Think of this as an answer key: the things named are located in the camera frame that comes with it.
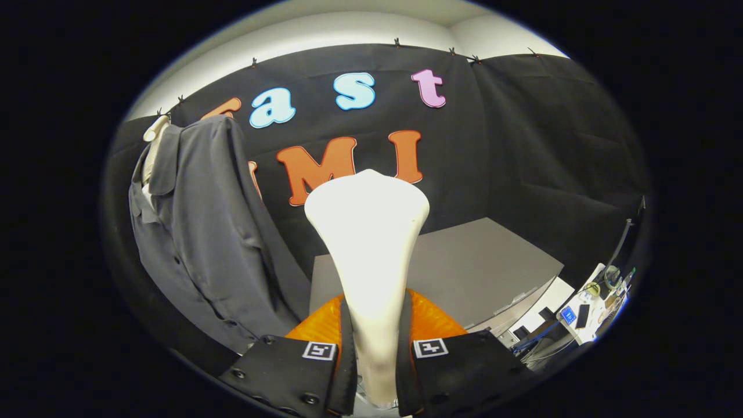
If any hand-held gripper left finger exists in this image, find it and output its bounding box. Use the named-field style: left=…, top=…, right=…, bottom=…
left=219, top=292, right=358, bottom=417

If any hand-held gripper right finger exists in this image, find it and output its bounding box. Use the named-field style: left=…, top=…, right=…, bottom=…
left=396, top=289, right=538, bottom=417

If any grey button shirt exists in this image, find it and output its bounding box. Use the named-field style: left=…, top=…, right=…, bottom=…
left=129, top=114, right=312, bottom=355

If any grey cabinet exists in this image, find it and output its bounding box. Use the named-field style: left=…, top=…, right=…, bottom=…
left=309, top=217, right=565, bottom=349

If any cluttered white desk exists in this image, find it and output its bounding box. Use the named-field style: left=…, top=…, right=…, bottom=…
left=557, top=262, right=636, bottom=346

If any white mannequin torso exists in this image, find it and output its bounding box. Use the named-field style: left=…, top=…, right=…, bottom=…
left=142, top=115, right=172, bottom=204

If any blue cable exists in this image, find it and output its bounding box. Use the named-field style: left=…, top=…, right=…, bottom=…
left=511, top=321, right=561, bottom=353

